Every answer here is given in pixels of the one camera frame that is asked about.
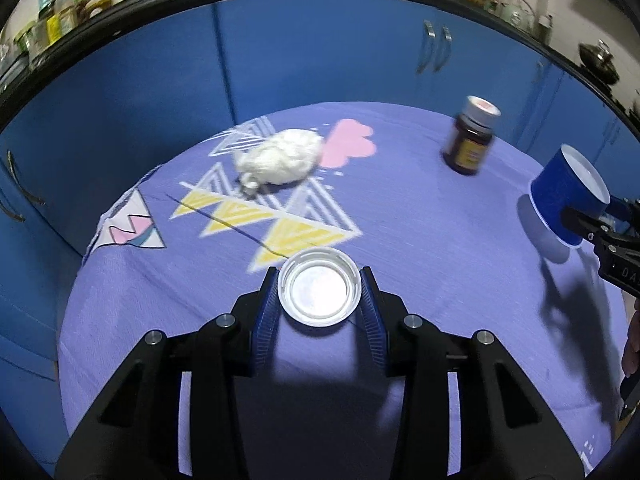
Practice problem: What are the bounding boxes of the blue paper cup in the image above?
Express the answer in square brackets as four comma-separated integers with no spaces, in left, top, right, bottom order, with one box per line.
[529,143,612,249]

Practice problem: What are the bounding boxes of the white jar lid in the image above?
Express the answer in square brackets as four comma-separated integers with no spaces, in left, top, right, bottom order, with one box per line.
[277,247,361,331]

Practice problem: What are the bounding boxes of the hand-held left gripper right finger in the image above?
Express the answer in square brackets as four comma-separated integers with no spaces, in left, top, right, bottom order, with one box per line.
[360,266,587,480]

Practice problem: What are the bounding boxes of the purple patterned tablecloth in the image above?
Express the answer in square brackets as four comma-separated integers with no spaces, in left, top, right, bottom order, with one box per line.
[57,101,627,480]

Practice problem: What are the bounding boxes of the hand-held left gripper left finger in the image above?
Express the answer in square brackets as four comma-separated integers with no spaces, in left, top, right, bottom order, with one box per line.
[55,265,281,480]

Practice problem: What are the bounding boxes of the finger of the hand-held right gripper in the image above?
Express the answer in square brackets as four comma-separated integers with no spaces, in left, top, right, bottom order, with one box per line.
[606,196,640,227]
[560,204,614,244]

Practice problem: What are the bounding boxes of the mint green kettle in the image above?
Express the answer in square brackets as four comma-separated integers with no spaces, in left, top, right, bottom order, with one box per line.
[500,0,537,27]

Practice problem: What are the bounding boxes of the person's right hand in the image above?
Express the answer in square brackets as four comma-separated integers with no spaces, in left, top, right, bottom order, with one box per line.
[622,307,640,379]

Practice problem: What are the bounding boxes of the brown bottle white cap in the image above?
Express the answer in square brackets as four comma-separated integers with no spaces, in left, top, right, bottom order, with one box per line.
[441,95,502,177]

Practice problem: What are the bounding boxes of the blue kitchen base cabinets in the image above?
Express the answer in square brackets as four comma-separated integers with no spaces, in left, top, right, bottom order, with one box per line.
[0,0,640,378]

